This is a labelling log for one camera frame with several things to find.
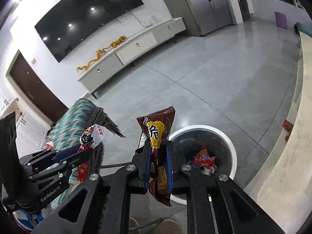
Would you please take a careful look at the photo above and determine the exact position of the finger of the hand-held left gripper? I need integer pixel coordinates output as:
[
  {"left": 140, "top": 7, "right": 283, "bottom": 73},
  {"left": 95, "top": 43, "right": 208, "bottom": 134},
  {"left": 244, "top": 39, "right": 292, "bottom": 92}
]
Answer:
[
  {"left": 19, "top": 145, "right": 82, "bottom": 168},
  {"left": 29, "top": 150, "right": 94, "bottom": 183}
]

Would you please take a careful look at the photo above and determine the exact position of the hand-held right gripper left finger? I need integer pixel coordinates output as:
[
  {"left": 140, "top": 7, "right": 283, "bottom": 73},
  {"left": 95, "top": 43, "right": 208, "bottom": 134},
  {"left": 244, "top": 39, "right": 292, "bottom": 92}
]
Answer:
[{"left": 30, "top": 143, "right": 152, "bottom": 234}]

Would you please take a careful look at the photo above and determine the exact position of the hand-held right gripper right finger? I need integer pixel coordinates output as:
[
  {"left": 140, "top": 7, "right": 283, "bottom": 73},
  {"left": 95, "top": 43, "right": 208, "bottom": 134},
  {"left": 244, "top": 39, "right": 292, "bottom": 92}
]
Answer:
[{"left": 166, "top": 141, "right": 286, "bottom": 234}]

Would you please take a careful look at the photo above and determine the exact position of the red white snack packet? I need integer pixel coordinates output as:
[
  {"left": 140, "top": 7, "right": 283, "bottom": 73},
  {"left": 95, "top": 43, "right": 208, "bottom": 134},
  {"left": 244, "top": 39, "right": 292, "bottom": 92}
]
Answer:
[{"left": 77, "top": 124, "right": 108, "bottom": 184}]

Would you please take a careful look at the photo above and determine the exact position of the red foil snack bag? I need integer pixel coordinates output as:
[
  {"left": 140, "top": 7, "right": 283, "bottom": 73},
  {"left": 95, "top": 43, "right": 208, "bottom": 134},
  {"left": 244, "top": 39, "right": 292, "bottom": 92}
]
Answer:
[{"left": 192, "top": 145, "right": 215, "bottom": 167}]

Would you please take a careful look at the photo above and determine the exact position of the dark red chip bag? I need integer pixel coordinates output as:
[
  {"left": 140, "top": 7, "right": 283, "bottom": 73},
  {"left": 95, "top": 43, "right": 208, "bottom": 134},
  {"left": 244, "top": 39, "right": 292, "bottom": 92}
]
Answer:
[{"left": 136, "top": 106, "right": 176, "bottom": 207}]

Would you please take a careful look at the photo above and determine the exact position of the white round trash bin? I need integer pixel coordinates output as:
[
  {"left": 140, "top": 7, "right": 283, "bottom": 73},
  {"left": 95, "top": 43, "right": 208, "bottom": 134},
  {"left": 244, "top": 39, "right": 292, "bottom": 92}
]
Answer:
[{"left": 168, "top": 125, "right": 238, "bottom": 206}]

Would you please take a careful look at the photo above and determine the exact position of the person's blue patterned clothing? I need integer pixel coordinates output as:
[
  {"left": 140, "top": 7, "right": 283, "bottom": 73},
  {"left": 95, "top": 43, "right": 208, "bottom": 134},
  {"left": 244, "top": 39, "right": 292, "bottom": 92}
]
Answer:
[{"left": 12, "top": 207, "right": 52, "bottom": 231}]

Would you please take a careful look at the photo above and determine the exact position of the zigzag knitted blanket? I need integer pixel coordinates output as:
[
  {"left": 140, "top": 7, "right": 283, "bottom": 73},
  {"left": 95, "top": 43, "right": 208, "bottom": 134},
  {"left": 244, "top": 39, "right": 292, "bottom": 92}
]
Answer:
[{"left": 40, "top": 98, "right": 126, "bottom": 210}]

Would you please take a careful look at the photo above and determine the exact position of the white lower cabinet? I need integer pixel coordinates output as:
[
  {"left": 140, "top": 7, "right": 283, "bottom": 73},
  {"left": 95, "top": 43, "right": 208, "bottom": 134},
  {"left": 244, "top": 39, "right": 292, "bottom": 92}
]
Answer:
[{"left": 0, "top": 100, "right": 51, "bottom": 153}]

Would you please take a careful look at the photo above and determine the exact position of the white red-edged wrapper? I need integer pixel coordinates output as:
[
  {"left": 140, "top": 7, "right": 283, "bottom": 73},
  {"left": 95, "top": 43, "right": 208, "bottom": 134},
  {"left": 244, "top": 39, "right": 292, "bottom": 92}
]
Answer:
[{"left": 202, "top": 162, "right": 218, "bottom": 175}]

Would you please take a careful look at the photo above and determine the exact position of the person's beige slipper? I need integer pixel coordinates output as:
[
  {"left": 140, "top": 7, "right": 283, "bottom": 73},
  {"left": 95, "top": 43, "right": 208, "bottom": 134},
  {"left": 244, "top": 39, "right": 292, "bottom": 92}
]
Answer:
[
  {"left": 129, "top": 217, "right": 138, "bottom": 234},
  {"left": 161, "top": 219, "right": 182, "bottom": 234}
]

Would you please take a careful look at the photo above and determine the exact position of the brown entrance door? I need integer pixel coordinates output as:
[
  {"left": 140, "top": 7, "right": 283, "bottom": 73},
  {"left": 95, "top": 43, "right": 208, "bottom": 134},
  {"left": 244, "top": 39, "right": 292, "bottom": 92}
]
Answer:
[{"left": 10, "top": 54, "right": 70, "bottom": 125}]

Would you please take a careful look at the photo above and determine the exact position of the white television cabinet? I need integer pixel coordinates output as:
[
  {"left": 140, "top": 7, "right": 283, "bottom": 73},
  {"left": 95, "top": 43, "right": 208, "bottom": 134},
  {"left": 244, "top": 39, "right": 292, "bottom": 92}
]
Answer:
[{"left": 77, "top": 17, "right": 184, "bottom": 100}]

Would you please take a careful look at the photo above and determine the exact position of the white marble table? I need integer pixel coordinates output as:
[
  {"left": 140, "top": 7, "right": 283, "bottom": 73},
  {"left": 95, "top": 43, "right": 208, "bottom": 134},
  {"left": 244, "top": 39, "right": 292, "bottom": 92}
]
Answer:
[{"left": 244, "top": 32, "right": 312, "bottom": 225}]

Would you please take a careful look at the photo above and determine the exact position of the small red box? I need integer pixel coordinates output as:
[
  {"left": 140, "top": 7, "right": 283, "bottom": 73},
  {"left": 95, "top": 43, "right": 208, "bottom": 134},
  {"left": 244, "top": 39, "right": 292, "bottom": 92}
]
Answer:
[{"left": 282, "top": 119, "right": 293, "bottom": 141}]

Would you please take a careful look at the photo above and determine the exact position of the grey refrigerator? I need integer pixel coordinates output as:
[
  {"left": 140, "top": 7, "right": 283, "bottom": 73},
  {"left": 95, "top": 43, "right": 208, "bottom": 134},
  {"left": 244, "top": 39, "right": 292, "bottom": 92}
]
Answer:
[{"left": 177, "top": 0, "right": 238, "bottom": 37}]

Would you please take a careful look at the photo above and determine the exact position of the grey washing machine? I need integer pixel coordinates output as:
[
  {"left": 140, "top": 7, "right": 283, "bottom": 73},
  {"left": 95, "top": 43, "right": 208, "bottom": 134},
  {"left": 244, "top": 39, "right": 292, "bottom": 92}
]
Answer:
[{"left": 233, "top": 0, "right": 251, "bottom": 21}]

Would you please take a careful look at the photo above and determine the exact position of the teal cushion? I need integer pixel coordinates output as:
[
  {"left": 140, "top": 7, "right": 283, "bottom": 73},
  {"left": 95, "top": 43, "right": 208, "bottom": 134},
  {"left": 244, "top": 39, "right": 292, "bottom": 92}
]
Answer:
[{"left": 294, "top": 22, "right": 312, "bottom": 36}]

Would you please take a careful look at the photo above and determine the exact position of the white upper wall cabinet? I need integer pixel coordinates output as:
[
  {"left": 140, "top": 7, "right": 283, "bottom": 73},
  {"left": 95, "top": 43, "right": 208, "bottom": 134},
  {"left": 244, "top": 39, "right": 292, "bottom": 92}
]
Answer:
[{"left": 0, "top": 88, "right": 14, "bottom": 113}]

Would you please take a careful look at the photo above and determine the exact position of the black wall television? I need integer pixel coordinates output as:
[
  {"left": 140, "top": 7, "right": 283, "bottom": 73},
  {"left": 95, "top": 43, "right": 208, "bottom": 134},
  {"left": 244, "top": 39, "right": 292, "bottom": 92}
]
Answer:
[{"left": 35, "top": 0, "right": 144, "bottom": 63}]

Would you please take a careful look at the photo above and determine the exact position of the black television cable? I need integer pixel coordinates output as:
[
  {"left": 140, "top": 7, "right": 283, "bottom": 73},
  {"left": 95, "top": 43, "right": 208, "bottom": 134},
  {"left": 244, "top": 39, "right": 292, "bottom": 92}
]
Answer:
[{"left": 117, "top": 11, "right": 153, "bottom": 28}]

